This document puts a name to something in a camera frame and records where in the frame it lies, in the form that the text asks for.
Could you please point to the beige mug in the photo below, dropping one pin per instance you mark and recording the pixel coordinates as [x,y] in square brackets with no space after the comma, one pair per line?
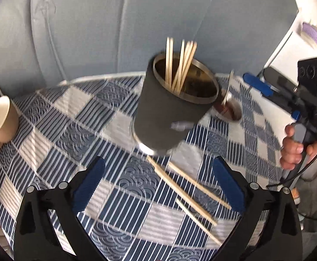
[2,122]

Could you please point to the small metal sauce dish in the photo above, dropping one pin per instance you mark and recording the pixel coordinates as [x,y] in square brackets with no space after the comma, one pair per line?
[230,112]

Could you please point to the grey-blue backdrop cloth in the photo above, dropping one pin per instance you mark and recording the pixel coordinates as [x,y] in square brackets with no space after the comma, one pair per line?
[93,27]

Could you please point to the single wooden chopstick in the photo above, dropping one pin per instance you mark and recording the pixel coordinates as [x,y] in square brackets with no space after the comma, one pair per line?
[202,189]
[199,223]
[183,191]

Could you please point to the blue patterned tablecloth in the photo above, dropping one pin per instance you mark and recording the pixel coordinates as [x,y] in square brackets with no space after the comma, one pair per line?
[66,130]

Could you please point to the pile of wooden chopsticks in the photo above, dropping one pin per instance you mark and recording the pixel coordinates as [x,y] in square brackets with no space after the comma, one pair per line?
[184,62]

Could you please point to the black utensil holder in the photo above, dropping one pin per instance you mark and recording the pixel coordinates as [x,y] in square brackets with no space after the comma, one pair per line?
[161,117]

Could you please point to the white board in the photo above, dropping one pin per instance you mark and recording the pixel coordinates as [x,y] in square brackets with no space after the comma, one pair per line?
[286,51]

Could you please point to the person's right hand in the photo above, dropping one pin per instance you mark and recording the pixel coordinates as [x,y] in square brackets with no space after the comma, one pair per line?
[290,152]

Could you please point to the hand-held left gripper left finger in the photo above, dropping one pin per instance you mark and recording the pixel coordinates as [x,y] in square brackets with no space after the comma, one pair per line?
[89,180]

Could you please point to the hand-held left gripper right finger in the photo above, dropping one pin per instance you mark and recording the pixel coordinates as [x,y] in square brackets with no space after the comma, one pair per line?
[229,187]

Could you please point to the metal spoon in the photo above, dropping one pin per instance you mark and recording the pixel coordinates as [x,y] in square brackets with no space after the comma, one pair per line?
[229,87]

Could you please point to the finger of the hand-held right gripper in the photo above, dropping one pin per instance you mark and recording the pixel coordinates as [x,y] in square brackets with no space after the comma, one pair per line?
[257,83]
[279,80]

